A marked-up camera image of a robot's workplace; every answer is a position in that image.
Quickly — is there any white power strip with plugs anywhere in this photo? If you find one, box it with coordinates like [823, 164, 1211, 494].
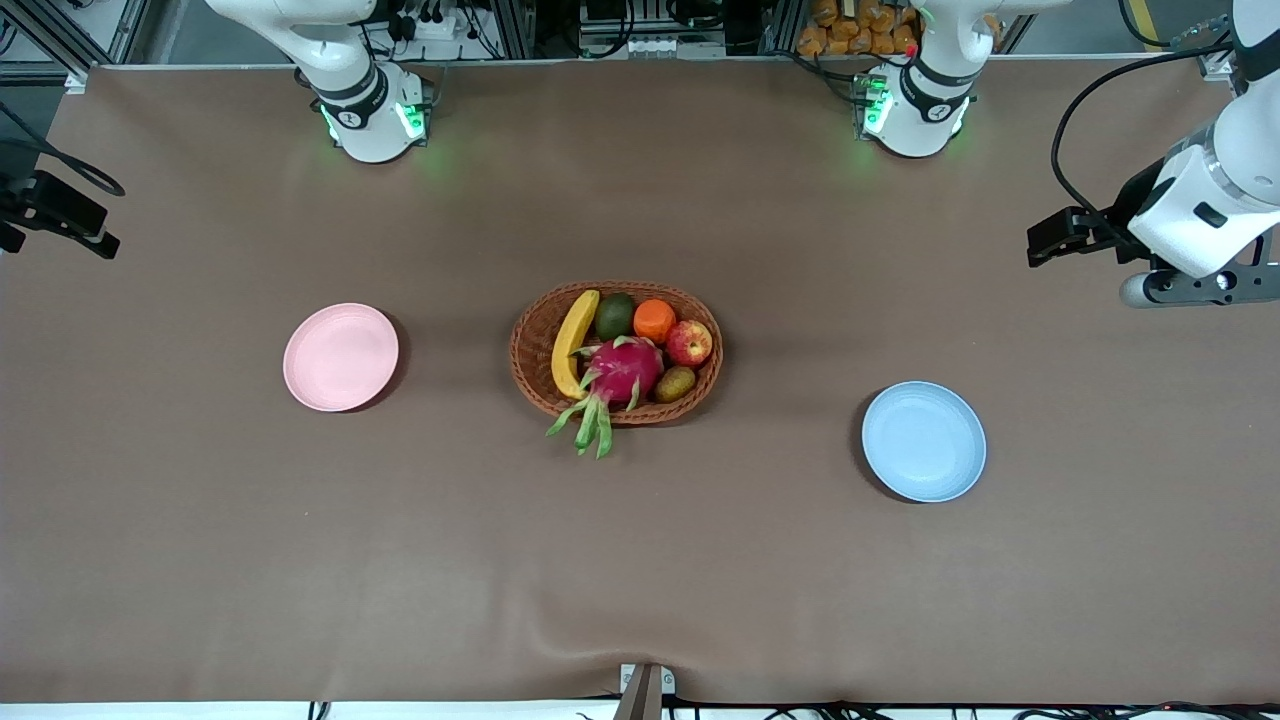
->
[375, 0, 483, 61]

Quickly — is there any green avocado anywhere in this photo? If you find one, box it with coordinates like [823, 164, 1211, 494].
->
[594, 292, 637, 341]

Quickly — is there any grey metal camera bracket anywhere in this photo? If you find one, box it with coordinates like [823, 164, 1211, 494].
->
[612, 662, 676, 720]

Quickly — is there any red apple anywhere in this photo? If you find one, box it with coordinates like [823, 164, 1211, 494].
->
[665, 319, 714, 369]

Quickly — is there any pink dragon fruit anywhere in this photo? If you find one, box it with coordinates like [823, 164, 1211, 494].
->
[545, 335, 666, 460]

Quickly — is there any aluminium frame profile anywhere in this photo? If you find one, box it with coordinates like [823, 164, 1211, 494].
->
[0, 0, 151, 89]
[1170, 10, 1241, 81]

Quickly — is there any brown wicker basket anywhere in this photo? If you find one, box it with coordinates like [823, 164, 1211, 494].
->
[509, 281, 724, 426]

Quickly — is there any brown table cloth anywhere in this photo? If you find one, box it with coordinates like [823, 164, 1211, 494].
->
[0, 55, 1280, 706]

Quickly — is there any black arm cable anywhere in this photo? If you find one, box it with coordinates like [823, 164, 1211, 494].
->
[1050, 40, 1236, 231]
[0, 100, 128, 197]

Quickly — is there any blue round plate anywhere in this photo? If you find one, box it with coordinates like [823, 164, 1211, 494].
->
[861, 380, 988, 503]

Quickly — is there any yellow banana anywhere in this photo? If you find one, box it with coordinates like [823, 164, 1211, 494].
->
[551, 289, 601, 401]

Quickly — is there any orange fruit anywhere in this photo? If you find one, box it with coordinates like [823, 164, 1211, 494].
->
[633, 298, 678, 346]

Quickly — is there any orange packaged snacks pile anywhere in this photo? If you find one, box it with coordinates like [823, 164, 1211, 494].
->
[797, 0, 1001, 57]

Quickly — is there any pink round plate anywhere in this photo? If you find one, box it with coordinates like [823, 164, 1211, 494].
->
[283, 302, 400, 413]

